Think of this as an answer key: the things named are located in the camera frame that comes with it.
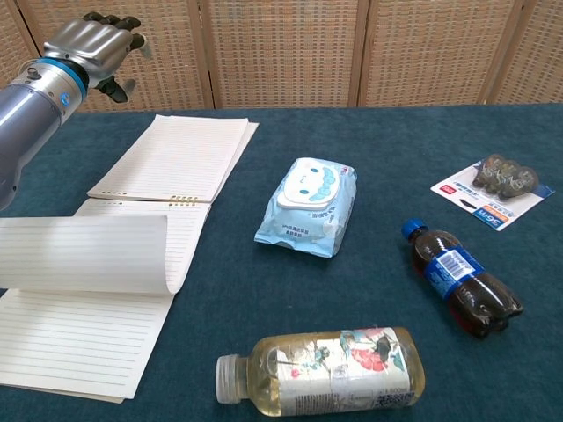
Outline tan spiral notebook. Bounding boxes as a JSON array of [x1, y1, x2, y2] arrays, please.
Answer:
[[0, 114, 260, 404]]

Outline light blue wet wipes pack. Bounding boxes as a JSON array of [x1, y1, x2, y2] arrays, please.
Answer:
[[253, 156, 358, 260]]

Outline teal velvet tablecloth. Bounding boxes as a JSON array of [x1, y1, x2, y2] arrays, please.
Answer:
[[0, 103, 563, 422]]

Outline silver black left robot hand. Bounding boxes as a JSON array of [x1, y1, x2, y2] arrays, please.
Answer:
[[42, 11, 153, 105]]

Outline blue label cola bottle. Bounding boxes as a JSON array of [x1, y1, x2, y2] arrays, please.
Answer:
[[400, 217, 525, 339]]

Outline floral label tea bottle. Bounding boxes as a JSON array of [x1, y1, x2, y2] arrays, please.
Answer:
[[215, 325, 427, 418]]

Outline woven wooden folding screen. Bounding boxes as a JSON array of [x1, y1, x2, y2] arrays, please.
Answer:
[[0, 0, 563, 117]]

